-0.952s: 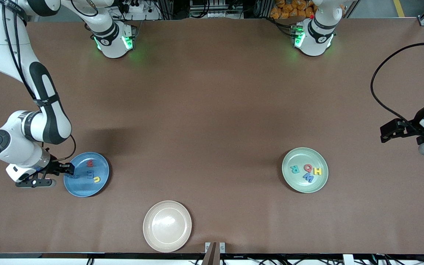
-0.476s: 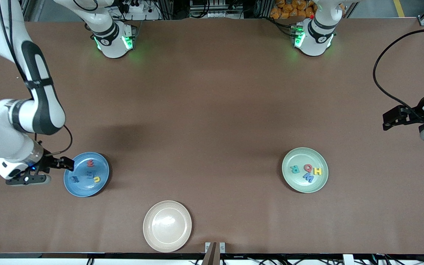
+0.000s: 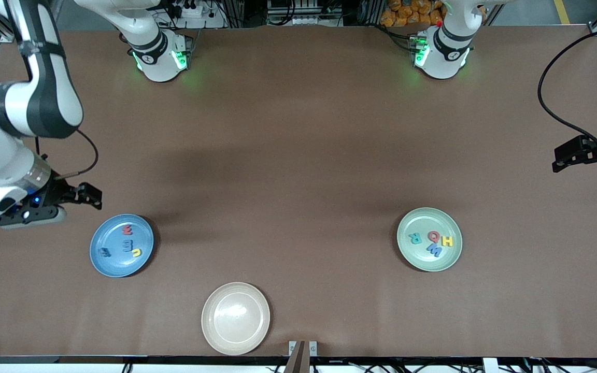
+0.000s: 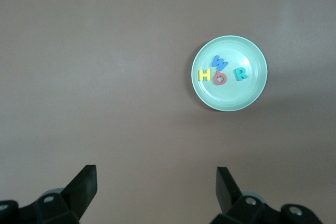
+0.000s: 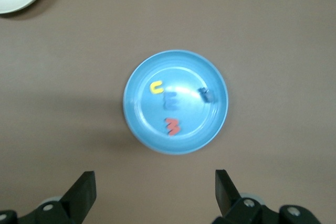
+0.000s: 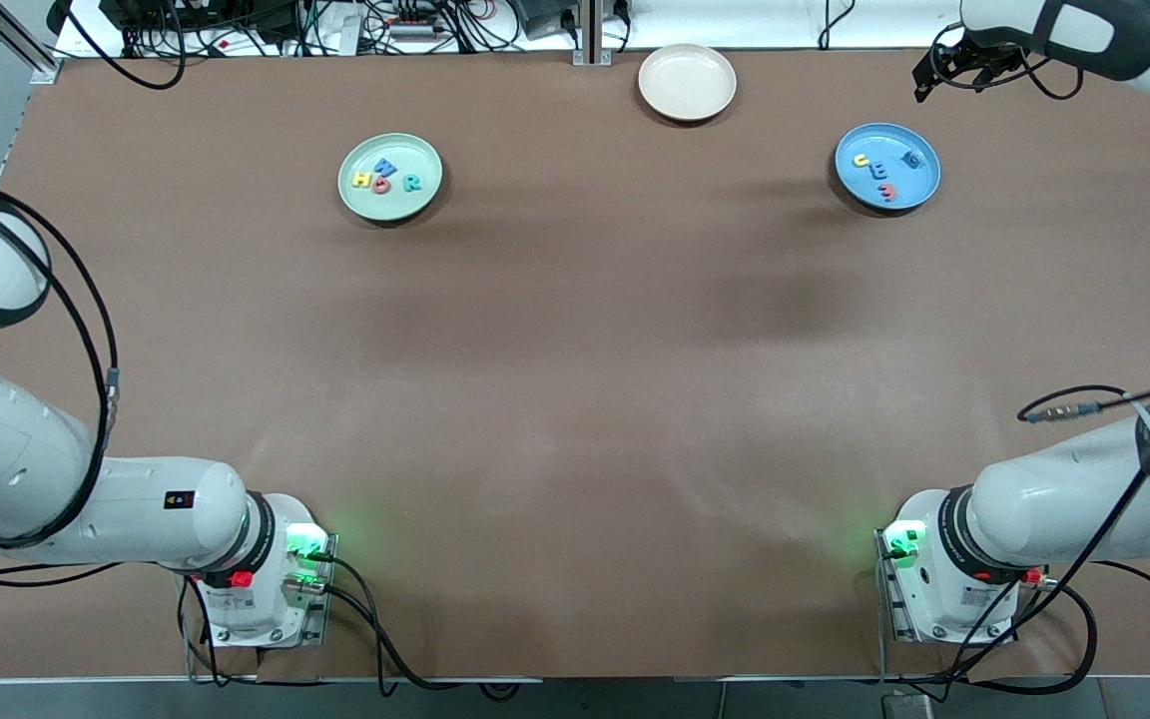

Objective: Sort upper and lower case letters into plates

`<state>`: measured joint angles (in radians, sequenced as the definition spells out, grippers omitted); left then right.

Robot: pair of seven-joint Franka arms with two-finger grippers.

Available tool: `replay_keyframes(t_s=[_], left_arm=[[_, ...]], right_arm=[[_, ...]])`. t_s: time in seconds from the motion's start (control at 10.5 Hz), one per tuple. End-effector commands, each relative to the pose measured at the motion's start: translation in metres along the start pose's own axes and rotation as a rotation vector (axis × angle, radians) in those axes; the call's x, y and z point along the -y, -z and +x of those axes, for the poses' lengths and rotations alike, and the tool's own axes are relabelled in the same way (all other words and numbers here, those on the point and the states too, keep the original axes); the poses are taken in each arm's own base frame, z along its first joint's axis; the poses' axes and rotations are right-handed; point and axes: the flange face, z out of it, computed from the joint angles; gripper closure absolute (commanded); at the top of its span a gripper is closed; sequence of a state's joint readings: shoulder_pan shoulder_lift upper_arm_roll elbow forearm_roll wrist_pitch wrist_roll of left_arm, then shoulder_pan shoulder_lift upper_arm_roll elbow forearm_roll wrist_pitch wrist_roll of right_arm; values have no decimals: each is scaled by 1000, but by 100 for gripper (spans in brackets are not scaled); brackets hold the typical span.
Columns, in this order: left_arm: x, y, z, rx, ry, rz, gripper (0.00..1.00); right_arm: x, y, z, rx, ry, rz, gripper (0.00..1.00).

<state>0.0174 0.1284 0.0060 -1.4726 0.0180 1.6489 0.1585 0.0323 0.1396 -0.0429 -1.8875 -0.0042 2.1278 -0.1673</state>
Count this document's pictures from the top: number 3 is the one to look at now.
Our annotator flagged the blue plate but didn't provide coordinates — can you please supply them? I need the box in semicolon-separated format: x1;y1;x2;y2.
89;213;155;278

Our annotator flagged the green plate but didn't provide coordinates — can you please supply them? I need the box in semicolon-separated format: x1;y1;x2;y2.
396;207;463;272

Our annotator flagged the beige plate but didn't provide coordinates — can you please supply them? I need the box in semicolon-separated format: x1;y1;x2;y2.
201;282;271;356

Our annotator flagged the white power strip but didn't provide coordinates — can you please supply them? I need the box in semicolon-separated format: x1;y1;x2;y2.
172;0;229;29

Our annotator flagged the orange bag of items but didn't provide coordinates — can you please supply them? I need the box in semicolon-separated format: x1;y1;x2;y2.
380;0;444;27

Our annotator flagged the table cover sheet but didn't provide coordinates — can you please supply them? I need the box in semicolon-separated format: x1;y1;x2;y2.
0;25;597;359

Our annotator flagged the metal equipment rack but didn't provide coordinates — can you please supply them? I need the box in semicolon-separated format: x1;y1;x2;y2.
266;0;348;26

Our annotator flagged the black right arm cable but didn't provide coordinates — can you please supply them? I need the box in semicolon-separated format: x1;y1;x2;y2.
34;128;100;181

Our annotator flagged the table edge mounting bracket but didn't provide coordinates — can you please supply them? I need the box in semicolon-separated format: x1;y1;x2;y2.
284;340;318;373

